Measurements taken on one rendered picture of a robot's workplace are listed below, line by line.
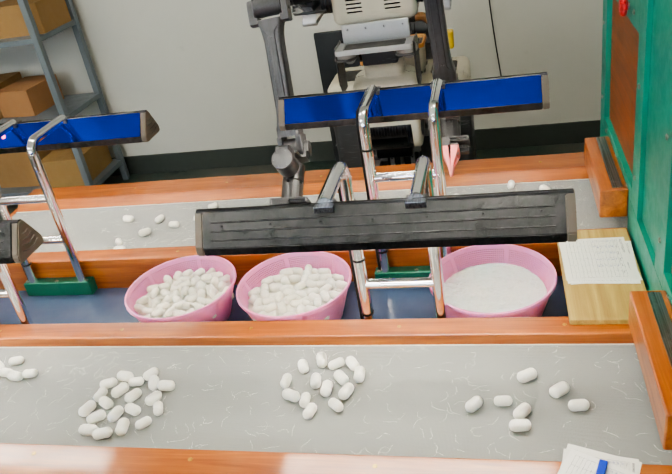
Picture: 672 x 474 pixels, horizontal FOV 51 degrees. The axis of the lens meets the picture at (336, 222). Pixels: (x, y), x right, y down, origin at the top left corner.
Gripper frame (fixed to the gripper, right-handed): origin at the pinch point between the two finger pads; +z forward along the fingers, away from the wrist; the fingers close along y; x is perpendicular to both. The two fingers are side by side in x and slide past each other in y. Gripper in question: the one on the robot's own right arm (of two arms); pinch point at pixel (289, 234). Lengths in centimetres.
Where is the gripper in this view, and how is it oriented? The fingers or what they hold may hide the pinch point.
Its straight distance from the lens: 181.3
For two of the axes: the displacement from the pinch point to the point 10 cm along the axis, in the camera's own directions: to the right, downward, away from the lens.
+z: -0.5, 9.4, -3.4
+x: 2.4, 3.4, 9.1
